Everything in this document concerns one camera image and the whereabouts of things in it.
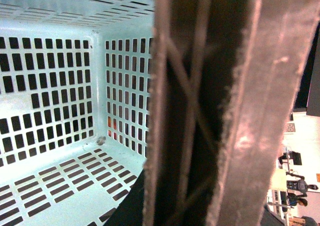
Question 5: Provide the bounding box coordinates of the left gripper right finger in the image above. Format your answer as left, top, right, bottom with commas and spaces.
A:
206, 0, 320, 226

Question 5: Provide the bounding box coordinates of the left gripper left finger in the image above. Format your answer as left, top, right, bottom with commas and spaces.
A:
142, 0, 262, 226

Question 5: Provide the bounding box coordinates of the red yellow apple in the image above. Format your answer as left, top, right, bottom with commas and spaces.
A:
107, 116, 118, 140

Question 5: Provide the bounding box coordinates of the light blue plastic basket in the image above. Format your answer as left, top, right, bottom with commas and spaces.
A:
0, 0, 155, 226

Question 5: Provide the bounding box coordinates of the person in background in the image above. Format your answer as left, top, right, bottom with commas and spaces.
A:
285, 172, 319, 207

